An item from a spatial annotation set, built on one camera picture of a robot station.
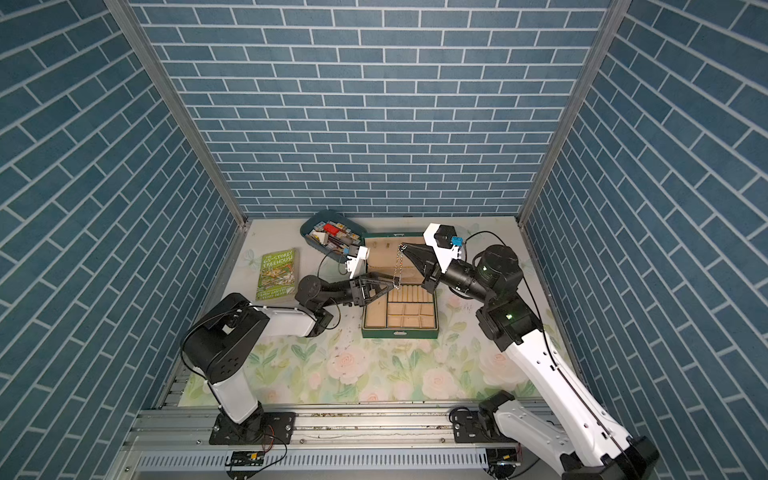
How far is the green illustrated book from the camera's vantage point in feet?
3.21

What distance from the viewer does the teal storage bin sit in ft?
3.62

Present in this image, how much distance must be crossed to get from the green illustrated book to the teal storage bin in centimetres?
8
